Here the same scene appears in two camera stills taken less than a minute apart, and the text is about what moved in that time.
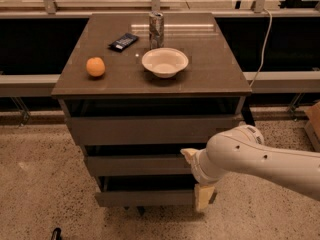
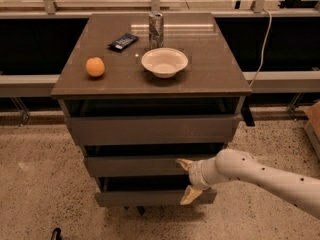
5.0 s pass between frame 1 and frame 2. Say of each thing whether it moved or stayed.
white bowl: stayed
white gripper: moved
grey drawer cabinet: stayed
